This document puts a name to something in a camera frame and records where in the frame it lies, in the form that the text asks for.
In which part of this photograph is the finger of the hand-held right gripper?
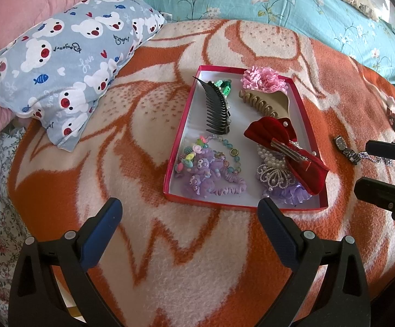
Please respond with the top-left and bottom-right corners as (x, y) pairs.
(354, 176), (395, 249)
(365, 138), (395, 161)

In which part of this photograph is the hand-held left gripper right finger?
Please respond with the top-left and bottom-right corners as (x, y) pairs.
(255, 198), (373, 327)

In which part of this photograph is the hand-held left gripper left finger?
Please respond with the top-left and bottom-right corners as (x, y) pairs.
(8, 198), (124, 327)

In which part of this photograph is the silver chain necklace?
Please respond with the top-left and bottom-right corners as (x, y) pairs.
(359, 150), (394, 168)

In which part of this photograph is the gold hair claw clip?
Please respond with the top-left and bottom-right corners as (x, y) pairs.
(238, 89), (292, 120)

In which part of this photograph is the red cardboard box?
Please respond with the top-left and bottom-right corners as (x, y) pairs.
(163, 65), (331, 216)

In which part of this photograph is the black hair comb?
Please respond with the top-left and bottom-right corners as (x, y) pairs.
(193, 77), (232, 135)

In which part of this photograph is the pink flower hair tie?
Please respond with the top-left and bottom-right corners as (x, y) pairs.
(240, 68), (289, 93)

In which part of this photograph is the green braided bracelet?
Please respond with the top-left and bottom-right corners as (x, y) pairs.
(213, 79), (233, 97)

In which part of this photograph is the silver wrist watch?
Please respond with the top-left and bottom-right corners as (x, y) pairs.
(333, 135), (362, 166)

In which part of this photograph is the purple flower rhinestone hair clip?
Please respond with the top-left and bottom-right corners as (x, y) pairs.
(257, 162), (313, 207)

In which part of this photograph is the purple cartoon scrunchie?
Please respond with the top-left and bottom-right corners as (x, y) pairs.
(184, 148), (248, 198)

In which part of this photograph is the orange and cream blanket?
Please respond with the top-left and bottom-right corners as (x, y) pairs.
(7, 19), (395, 327)

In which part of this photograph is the red velvet bow hair clip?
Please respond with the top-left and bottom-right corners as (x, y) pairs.
(243, 116), (331, 197)

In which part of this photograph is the blue bear print pillow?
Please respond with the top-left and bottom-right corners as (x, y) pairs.
(0, 0), (168, 152)

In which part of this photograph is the white pearl hair tie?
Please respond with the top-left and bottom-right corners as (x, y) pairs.
(256, 141), (299, 168)

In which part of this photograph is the teal glass bead bracelet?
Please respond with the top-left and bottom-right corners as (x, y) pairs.
(197, 134), (243, 175)

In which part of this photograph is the colourful flower bead bracelet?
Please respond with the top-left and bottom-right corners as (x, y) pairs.
(173, 136), (209, 178)

